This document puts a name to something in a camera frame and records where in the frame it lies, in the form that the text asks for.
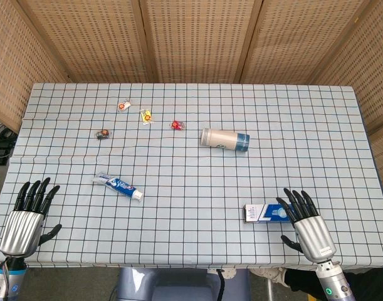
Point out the dark wrapped candy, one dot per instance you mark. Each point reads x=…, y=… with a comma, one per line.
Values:
x=102, y=134

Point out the white metal mounting plate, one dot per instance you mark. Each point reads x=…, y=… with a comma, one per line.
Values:
x=230, y=272

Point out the blue white box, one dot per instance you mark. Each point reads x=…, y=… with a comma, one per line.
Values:
x=263, y=213

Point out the blue white toothpaste tube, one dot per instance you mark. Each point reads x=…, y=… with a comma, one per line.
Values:
x=116, y=183

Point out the light blue checkered tablecloth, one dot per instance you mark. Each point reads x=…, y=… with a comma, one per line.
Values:
x=191, y=175

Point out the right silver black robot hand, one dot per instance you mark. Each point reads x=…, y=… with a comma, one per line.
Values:
x=313, y=235

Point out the yellow wrapped candy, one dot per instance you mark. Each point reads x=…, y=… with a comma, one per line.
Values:
x=146, y=116

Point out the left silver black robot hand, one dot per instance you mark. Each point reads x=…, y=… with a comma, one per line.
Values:
x=22, y=229

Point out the white sneaker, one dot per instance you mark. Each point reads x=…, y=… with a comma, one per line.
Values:
x=272, y=276

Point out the beige and blue cylinder can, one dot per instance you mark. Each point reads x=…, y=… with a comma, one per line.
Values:
x=222, y=139

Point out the white red wrapped candy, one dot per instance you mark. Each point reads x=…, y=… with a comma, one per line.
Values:
x=123, y=105

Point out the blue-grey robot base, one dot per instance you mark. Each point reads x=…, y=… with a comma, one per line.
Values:
x=166, y=285

